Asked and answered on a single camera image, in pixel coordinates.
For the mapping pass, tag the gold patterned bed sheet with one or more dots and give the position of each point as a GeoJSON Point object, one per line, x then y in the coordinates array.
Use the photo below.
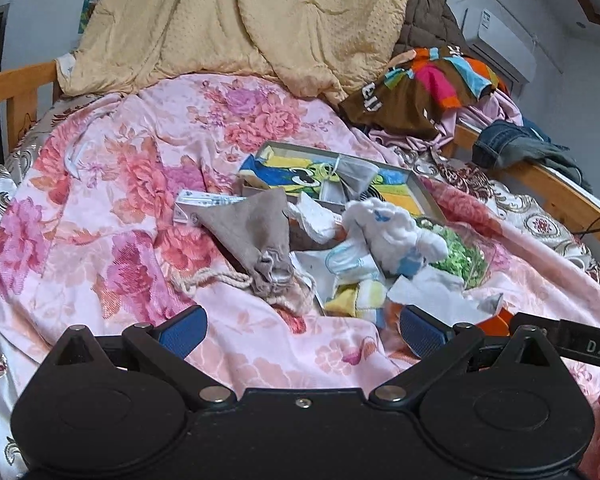
{"type": "Point", "coordinates": [535, 220]}

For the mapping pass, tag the brown garment with colourful patches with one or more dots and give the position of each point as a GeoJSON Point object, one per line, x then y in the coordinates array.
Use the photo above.
{"type": "Point", "coordinates": [410, 95]}

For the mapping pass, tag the orange item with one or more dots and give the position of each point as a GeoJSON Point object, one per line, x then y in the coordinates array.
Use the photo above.
{"type": "Point", "coordinates": [495, 324]}

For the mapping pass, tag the beige yellow quilt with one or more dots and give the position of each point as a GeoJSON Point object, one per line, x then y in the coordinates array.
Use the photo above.
{"type": "Point", "coordinates": [205, 25]}

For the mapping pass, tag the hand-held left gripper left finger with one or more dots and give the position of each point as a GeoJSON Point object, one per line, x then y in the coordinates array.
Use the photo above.
{"type": "Point", "coordinates": [182, 334]}

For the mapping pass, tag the white crumpled paper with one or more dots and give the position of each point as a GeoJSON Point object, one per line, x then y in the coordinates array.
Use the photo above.
{"type": "Point", "coordinates": [435, 292]}

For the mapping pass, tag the wooden bed frame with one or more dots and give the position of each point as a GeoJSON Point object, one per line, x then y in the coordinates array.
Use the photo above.
{"type": "Point", "coordinates": [545, 185]}

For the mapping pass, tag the pink floral quilt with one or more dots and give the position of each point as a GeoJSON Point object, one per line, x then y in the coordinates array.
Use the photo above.
{"type": "Point", "coordinates": [130, 200]}

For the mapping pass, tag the grey shallow box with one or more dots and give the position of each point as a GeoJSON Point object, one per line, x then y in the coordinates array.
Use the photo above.
{"type": "Point", "coordinates": [420, 195]}

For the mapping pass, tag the yellow striped cloth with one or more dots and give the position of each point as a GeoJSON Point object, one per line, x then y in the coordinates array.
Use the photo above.
{"type": "Point", "coordinates": [357, 300]}

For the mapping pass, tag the green sequin bag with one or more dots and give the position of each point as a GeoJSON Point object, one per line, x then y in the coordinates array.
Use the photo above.
{"type": "Point", "coordinates": [455, 255]}

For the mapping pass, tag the pale pink cloth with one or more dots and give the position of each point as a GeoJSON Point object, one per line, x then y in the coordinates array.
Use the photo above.
{"type": "Point", "coordinates": [485, 110]}

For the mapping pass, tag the white plastic mask pack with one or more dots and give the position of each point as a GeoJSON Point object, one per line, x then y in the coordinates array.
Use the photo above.
{"type": "Point", "coordinates": [347, 262]}

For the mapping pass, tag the white air conditioner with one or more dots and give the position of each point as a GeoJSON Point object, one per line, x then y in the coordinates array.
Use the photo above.
{"type": "Point", "coordinates": [500, 45]}

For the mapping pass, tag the brown quilted jacket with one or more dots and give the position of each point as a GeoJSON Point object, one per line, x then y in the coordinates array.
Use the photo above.
{"type": "Point", "coordinates": [430, 20]}

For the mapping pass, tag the blue jeans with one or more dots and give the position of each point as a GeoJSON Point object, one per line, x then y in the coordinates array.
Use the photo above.
{"type": "Point", "coordinates": [510, 145]}

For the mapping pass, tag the white fluffy cloth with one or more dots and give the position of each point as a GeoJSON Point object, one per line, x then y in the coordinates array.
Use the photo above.
{"type": "Point", "coordinates": [380, 230]}

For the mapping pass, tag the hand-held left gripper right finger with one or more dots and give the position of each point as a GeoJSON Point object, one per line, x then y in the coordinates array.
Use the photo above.
{"type": "Point", "coordinates": [422, 336]}

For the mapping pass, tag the small white carton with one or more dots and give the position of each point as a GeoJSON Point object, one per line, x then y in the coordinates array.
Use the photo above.
{"type": "Point", "coordinates": [190, 207]}

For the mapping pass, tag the cartoon printed cloth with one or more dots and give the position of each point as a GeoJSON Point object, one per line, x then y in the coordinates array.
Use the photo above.
{"type": "Point", "coordinates": [285, 172]}

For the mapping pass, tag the small grey organza bag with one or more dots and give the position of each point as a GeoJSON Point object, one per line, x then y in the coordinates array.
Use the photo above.
{"type": "Point", "coordinates": [352, 175]}

